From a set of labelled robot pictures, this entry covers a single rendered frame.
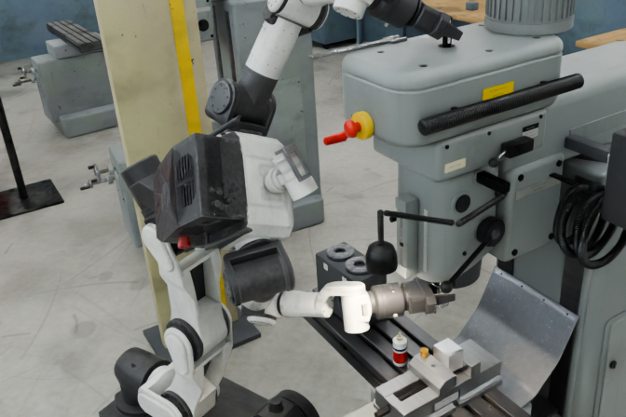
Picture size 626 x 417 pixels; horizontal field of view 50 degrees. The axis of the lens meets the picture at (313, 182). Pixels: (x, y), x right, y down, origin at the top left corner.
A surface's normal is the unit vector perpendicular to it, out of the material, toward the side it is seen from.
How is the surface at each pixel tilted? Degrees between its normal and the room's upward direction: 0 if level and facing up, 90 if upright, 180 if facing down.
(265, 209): 58
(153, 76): 90
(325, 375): 0
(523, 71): 90
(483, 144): 90
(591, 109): 90
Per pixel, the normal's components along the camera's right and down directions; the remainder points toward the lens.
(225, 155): 0.66, -0.29
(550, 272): -0.85, 0.27
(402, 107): -0.33, 0.43
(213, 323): 0.79, 0.07
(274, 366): -0.06, -0.90
